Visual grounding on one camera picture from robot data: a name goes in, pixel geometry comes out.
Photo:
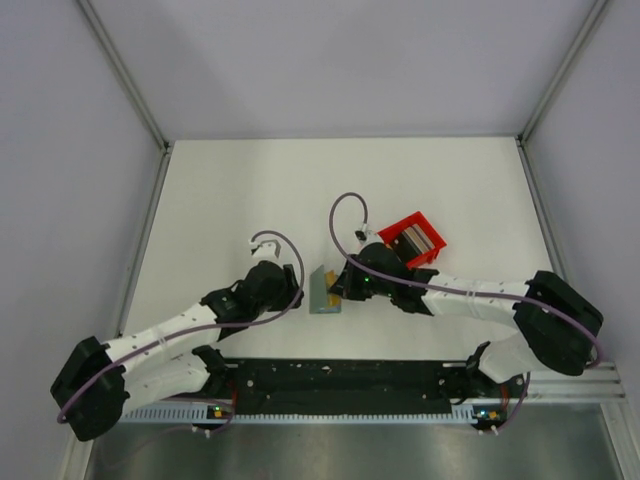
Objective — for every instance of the stack of credit cards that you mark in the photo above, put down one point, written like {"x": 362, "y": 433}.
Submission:
{"x": 411, "y": 243}

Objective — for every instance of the red plastic bin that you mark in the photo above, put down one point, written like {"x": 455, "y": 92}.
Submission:
{"x": 387, "y": 234}

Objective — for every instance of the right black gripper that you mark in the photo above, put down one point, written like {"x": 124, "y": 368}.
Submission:
{"x": 346, "y": 286}

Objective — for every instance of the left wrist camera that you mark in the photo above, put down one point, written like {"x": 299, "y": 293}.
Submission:
{"x": 265, "y": 250}

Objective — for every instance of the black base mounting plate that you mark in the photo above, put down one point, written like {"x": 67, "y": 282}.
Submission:
{"x": 351, "y": 387}

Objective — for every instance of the yellow credit card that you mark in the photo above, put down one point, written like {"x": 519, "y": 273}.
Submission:
{"x": 333, "y": 301}

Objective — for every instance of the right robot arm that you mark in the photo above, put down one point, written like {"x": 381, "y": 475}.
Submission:
{"x": 554, "y": 327}

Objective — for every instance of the right aluminium frame post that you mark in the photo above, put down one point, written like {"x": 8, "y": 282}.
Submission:
{"x": 588, "y": 28}

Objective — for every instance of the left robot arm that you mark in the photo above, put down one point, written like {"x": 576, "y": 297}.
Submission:
{"x": 102, "y": 381}

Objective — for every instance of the left aluminium frame post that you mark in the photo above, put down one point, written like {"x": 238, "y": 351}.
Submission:
{"x": 122, "y": 73}

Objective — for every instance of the aluminium frame post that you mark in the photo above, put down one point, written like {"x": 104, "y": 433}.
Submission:
{"x": 588, "y": 28}
{"x": 122, "y": 73}

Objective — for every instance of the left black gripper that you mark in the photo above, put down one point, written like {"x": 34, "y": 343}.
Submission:
{"x": 289, "y": 288}

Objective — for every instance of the grey slotted cable duct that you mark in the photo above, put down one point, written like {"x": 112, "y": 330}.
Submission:
{"x": 199, "y": 413}

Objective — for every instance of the aluminium front rail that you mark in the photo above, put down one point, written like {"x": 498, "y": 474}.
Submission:
{"x": 595, "y": 386}

